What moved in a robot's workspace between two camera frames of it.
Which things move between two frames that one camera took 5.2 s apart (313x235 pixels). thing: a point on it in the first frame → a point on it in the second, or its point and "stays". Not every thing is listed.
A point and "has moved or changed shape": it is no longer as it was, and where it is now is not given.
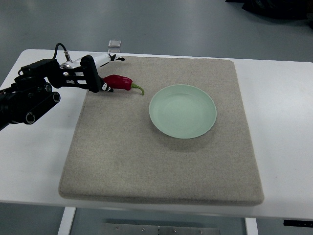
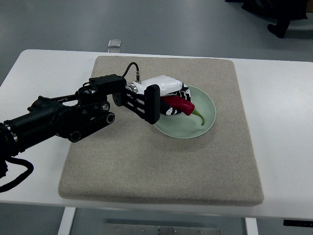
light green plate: x=182 y=111 stays
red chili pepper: x=120 y=82 has moved or changed shape
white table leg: x=65 y=226 stays
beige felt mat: x=118 y=155 stays
